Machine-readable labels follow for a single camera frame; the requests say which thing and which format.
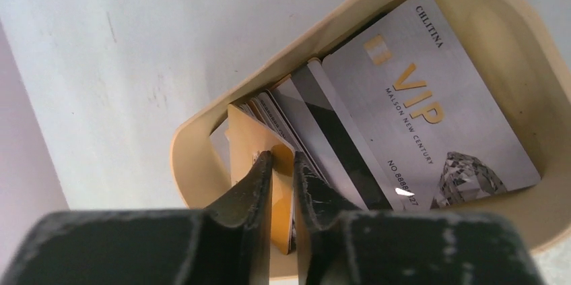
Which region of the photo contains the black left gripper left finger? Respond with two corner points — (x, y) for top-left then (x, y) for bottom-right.
(1, 151), (273, 284)

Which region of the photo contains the beige plastic card tray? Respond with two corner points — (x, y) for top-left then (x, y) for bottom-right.
(169, 0), (571, 280)

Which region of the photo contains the orange VIP card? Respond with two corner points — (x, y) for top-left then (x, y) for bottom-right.
(225, 103), (296, 256)

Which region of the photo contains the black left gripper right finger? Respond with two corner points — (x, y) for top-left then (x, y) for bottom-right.
(294, 152), (543, 284)

